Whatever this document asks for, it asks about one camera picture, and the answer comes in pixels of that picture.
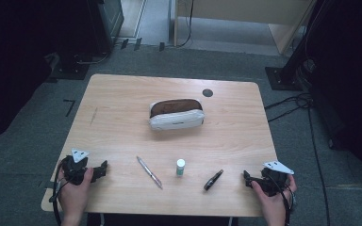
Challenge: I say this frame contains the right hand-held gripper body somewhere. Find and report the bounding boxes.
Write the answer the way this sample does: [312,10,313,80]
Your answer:
[254,160,295,198]

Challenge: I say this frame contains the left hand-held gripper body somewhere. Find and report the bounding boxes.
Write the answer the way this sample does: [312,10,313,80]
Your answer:
[63,148,92,186]

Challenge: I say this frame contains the black marker pen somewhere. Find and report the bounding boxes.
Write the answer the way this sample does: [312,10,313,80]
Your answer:
[203,169,224,192]

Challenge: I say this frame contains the silver ballpoint pen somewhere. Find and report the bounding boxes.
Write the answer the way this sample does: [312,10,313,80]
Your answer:
[136,155,164,190]

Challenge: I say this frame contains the small white bottle green label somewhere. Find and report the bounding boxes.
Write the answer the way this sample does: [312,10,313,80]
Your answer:
[175,158,187,177]

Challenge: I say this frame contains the white pencil case brown lining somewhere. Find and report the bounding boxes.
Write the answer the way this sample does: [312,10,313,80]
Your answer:
[148,98,206,132]

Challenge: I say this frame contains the person's right hand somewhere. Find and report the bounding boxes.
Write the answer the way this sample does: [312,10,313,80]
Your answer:
[251,173,297,220]

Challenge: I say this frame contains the person's left hand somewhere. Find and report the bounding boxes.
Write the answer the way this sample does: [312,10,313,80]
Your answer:
[58,168,94,218]

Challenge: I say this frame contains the black stand with base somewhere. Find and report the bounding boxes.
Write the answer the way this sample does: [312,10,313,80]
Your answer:
[265,0,328,92]

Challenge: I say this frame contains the dark curtain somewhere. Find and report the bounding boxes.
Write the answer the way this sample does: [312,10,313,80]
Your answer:
[0,0,91,147]
[305,0,362,192]

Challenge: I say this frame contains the dark cabinet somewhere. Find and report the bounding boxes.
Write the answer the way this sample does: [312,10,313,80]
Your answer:
[87,0,125,55]

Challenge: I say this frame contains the left hand-held gripper black cable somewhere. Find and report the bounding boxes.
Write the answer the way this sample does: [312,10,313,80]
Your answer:
[49,155,74,226]

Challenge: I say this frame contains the black floor cables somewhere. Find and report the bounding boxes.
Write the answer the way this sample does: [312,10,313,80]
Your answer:
[263,91,332,226]

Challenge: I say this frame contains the black stand base plate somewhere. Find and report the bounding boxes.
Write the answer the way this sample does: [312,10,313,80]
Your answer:
[49,52,91,81]

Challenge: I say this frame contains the black hanging cable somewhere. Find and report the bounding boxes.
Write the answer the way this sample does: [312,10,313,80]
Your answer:
[175,0,195,49]

